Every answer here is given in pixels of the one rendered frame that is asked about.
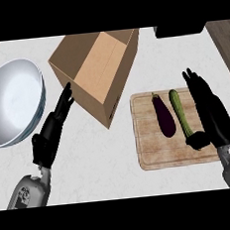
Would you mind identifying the large white bowl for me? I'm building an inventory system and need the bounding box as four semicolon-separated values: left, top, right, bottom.
0;57;52;148

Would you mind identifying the wooden cutting board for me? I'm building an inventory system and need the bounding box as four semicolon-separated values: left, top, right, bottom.
128;83;221;173

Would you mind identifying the black appliance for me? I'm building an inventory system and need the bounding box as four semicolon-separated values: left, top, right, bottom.
153;22;209;40

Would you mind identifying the green cucumber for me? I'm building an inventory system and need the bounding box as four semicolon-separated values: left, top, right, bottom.
168;87;195;140

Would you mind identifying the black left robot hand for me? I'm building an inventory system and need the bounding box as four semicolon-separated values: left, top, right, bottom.
25;81;82;172

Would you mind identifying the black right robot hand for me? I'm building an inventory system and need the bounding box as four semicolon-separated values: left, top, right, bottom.
177;63;230;153

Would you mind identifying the open cardboard box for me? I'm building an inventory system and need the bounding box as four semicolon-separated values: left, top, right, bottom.
45;28;150;135

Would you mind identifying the purple eggplant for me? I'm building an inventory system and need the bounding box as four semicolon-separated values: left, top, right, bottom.
150;90;177;140

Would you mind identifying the brown wooden counter edge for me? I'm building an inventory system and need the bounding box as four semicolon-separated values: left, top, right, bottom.
203;19;230;93

